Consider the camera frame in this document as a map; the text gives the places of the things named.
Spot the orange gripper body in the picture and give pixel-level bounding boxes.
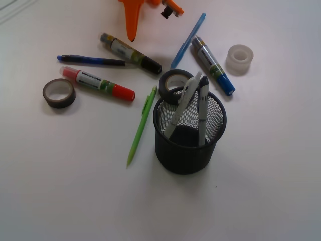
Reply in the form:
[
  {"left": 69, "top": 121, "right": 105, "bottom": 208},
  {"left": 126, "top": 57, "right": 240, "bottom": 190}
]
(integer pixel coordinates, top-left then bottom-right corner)
[{"left": 147, "top": 0, "right": 161, "bottom": 5}]

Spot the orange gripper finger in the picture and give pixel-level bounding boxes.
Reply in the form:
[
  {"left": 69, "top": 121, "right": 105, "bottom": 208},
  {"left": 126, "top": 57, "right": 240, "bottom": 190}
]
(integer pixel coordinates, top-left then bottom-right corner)
[
  {"left": 161, "top": 0, "right": 184, "bottom": 19},
  {"left": 119, "top": 0, "right": 145, "bottom": 42}
]

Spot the black cap marker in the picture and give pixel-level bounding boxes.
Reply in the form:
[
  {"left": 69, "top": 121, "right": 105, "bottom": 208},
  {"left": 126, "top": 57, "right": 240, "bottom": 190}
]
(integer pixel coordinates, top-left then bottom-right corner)
[{"left": 99, "top": 33, "right": 162, "bottom": 75}]

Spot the blue cap marker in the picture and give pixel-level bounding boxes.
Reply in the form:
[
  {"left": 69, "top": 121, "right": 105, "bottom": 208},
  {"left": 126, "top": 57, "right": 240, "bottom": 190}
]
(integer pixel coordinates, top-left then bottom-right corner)
[{"left": 191, "top": 35, "right": 235, "bottom": 96}]

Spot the red cap marker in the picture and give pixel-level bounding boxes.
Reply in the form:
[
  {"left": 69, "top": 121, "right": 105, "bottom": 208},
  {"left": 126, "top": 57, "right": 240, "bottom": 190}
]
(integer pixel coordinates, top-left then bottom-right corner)
[{"left": 60, "top": 66, "right": 135, "bottom": 102}]

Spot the light blue pen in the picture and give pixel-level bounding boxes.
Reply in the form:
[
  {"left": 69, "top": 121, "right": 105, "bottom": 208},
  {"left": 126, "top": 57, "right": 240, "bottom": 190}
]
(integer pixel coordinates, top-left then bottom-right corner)
[{"left": 170, "top": 13, "right": 206, "bottom": 69}]

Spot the white speckled pen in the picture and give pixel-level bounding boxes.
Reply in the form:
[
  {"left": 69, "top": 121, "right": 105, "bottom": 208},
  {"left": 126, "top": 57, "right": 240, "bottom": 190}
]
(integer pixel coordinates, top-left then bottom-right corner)
[{"left": 164, "top": 71, "right": 202, "bottom": 139}]

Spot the black mesh pen holder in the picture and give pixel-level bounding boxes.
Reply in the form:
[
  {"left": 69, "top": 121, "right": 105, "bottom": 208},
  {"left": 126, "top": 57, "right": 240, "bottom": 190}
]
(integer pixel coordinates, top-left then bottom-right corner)
[{"left": 153, "top": 92, "right": 227, "bottom": 175}]

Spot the dark blue mechanical pencil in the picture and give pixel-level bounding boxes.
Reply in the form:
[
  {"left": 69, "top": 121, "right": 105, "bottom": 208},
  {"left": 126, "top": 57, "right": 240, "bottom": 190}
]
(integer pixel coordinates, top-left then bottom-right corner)
[{"left": 57, "top": 55, "right": 125, "bottom": 66}]

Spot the clear tape roll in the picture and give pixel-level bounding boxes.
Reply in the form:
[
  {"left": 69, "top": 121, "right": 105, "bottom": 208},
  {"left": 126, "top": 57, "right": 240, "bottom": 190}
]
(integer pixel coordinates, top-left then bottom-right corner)
[{"left": 225, "top": 44, "right": 254, "bottom": 76}]

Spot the black tape roll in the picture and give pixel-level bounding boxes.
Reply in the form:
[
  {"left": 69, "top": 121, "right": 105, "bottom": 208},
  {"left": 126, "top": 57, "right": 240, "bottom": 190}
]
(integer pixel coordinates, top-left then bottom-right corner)
[{"left": 159, "top": 69, "right": 193, "bottom": 105}]

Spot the green mechanical pencil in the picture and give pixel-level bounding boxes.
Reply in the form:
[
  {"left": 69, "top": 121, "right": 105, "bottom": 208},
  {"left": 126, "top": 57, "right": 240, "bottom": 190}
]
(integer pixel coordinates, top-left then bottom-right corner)
[{"left": 126, "top": 86, "right": 157, "bottom": 168}]

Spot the brown tape roll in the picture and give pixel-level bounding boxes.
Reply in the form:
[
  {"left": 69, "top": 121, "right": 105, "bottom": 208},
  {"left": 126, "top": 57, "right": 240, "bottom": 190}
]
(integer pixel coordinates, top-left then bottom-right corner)
[{"left": 43, "top": 78, "right": 76, "bottom": 109}]

